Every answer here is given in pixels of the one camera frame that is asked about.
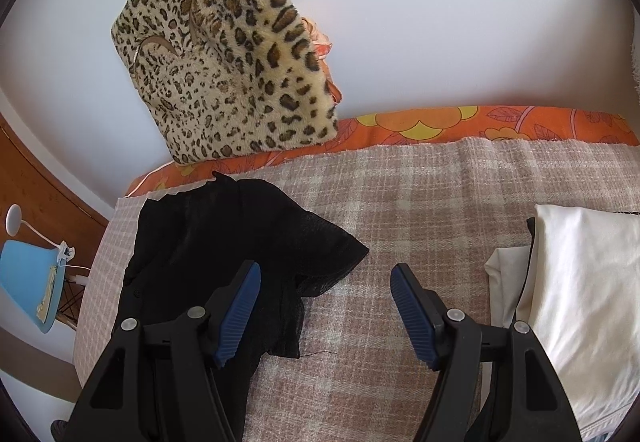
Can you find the black mesh garment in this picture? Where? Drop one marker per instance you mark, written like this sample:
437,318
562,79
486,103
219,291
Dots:
210,232

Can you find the blue chair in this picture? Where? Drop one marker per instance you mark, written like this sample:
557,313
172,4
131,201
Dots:
22,282

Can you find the cream cloth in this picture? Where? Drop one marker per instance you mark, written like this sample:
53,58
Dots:
585,282

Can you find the white desk lamp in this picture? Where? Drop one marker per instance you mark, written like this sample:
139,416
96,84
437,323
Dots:
14,219

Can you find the leopard print pillow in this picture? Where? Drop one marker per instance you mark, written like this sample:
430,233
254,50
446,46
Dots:
225,61

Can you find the cream tote bag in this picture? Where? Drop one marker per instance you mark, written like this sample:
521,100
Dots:
505,282

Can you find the orange floral bed sheet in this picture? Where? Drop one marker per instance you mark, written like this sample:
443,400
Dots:
450,124

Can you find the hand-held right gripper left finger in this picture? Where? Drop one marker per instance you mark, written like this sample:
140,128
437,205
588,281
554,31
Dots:
240,317

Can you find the beige plaid blanket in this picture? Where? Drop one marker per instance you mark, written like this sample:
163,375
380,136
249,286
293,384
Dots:
400,202

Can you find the peach orange cloth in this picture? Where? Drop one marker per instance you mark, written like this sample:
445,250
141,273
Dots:
325,51

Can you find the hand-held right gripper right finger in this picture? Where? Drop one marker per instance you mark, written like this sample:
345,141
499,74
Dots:
410,312

